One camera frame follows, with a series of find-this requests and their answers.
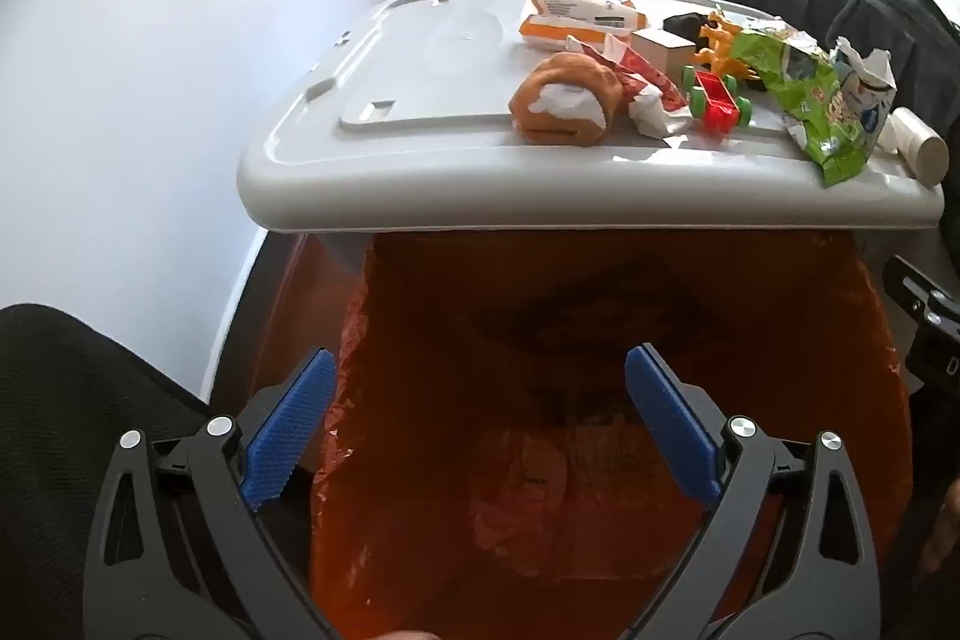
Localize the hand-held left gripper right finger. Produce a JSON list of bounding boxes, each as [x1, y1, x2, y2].
[[625, 344, 878, 640]]

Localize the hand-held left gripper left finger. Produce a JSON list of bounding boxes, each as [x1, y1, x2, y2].
[[84, 347, 338, 640]]

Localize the orange plastic trash bag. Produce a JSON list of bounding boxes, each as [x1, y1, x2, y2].
[[307, 231, 916, 640]]

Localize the white bottle with beige cap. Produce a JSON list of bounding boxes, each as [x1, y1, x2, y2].
[[877, 107, 950, 187]]

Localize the white and blue carton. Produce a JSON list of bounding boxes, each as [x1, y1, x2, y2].
[[832, 36, 899, 154]]

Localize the green snack bag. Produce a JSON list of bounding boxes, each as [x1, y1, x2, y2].
[[724, 21, 871, 187]]

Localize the red toy car green wheels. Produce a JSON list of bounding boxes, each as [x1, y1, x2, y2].
[[681, 66, 755, 137]]

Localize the red and white wrapper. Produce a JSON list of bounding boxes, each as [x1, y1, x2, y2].
[[566, 34, 698, 140]]

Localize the orange plastic toy animal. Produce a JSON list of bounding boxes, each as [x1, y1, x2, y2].
[[690, 10, 762, 82]]

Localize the small white cardboard box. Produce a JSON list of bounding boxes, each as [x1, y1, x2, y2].
[[631, 29, 698, 75]]

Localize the person's right hand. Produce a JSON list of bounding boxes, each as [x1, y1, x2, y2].
[[922, 479, 960, 573]]

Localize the black fabric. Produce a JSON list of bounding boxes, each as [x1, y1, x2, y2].
[[0, 302, 211, 640]]

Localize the white plastic storage box lid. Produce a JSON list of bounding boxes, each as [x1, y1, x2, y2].
[[236, 0, 946, 236]]

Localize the black cloth item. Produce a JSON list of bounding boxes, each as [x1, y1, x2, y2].
[[664, 12, 721, 37]]

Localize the orange and white wipes pack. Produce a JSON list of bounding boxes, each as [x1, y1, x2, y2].
[[520, 0, 650, 52]]

